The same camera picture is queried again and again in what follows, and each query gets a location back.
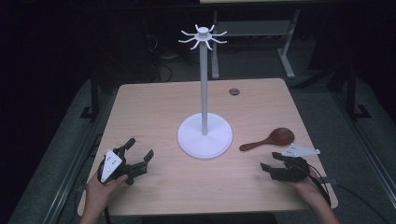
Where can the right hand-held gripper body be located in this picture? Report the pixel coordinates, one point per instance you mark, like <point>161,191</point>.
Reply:
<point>292,171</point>

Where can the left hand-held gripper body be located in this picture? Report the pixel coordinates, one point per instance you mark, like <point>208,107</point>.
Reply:
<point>109,165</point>

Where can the brown wooden spoon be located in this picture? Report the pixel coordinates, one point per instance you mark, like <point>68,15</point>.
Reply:
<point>281,137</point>

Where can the white hook stand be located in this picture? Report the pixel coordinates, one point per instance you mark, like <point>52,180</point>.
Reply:
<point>204,93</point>

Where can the person's right hand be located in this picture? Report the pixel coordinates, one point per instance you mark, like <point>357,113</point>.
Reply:
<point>308,189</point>

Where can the person's left hand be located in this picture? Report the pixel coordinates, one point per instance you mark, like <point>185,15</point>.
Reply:
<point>98,194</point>

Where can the black metal stand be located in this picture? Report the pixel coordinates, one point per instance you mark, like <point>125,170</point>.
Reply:
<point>352,99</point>
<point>94,99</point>

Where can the round grey table grommet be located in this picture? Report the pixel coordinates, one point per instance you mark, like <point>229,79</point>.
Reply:
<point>234,91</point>

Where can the white metal desk frame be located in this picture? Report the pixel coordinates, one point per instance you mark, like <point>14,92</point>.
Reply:
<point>286,56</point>

